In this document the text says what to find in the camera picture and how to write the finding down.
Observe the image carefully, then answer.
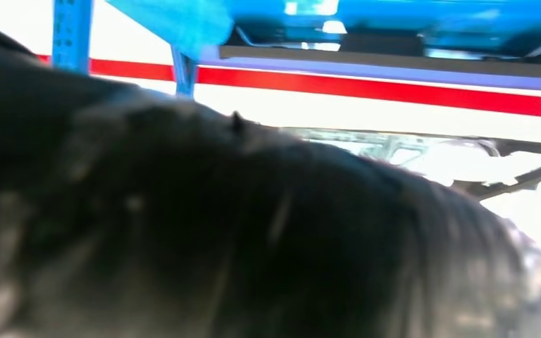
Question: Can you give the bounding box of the blue steel shelf rack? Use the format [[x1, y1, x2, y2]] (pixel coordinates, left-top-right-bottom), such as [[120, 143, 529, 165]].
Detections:
[[51, 0, 541, 99]]

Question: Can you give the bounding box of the white vehicle with red stripe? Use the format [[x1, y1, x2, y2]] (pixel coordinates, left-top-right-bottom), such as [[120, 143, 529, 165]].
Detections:
[[0, 0, 541, 276]]

